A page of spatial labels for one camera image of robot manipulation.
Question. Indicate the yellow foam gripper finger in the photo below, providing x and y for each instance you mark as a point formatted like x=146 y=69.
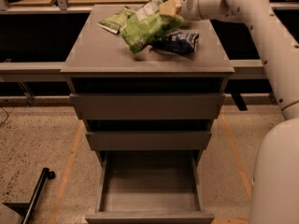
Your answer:
x=170 y=8

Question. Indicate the light green rice chip bag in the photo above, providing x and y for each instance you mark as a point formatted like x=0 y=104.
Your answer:
x=148 y=25

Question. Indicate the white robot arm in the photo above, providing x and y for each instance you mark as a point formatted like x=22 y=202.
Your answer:
x=275 y=182

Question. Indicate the blue chip bag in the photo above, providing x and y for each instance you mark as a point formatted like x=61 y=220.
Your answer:
x=178 y=42

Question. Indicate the dark green chip bag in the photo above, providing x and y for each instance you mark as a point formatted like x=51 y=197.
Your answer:
x=115 y=22

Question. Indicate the grey drawer cabinet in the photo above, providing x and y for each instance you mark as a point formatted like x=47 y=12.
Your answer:
x=101 y=63

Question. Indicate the grey top drawer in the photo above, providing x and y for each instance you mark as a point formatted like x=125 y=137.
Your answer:
x=147 y=107

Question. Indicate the grey middle drawer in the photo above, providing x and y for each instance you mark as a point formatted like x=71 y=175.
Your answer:
x=183 y=140

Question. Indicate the grey open bottom drawer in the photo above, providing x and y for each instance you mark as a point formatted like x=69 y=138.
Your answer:
x=149 y=187

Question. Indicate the black metal leg with wheel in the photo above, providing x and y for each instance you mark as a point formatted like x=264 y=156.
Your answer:
x=30 y=207

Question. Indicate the grey metal rail shelf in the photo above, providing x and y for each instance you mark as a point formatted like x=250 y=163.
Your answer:
x=50 y=72

